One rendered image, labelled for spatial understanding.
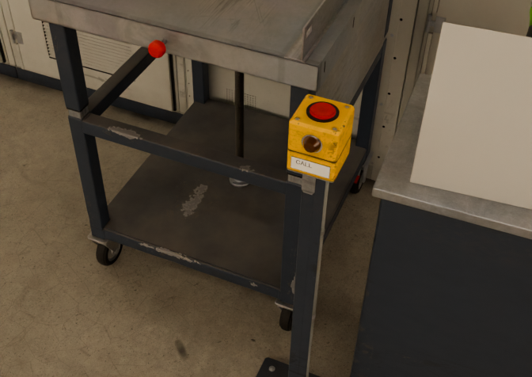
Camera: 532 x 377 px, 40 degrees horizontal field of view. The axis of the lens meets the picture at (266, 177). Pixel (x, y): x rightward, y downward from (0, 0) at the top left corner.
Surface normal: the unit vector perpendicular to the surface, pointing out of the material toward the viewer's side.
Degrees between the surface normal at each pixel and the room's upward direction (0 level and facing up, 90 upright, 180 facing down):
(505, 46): 90
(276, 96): 90
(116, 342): 0
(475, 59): 90
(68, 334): 0
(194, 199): 0
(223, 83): 90
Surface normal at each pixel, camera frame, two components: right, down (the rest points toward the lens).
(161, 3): 0.02, -0.74
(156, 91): -0.39, 0.62
